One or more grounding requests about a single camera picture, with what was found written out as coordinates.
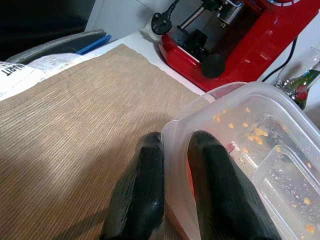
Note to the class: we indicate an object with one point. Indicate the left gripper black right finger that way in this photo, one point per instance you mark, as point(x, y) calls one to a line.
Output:
point(220, 187)

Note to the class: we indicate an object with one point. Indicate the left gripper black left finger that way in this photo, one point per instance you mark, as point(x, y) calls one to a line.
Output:
point(140, 187)

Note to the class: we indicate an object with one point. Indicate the clear plastic food container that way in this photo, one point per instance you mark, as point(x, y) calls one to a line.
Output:
point(275, 140)

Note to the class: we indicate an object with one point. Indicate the beige woven placemat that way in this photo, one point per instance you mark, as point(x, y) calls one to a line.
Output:
point(75, 125)

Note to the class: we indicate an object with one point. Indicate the clear wine glass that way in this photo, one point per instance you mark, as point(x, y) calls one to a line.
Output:
point(285, 80)

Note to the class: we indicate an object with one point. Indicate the red espresso machine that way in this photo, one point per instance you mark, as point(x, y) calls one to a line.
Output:
point(250, 50)

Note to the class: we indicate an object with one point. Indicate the dark green round bottle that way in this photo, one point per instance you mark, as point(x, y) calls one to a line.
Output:
point(312, 77)

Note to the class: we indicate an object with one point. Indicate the blue flat board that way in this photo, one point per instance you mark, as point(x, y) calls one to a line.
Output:
point(97, 43)

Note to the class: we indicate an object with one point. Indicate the black power plug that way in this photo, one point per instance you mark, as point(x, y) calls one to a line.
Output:
point(161, 23)

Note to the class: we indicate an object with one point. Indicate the grey flat board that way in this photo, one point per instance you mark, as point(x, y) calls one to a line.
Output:
point(50, 45)

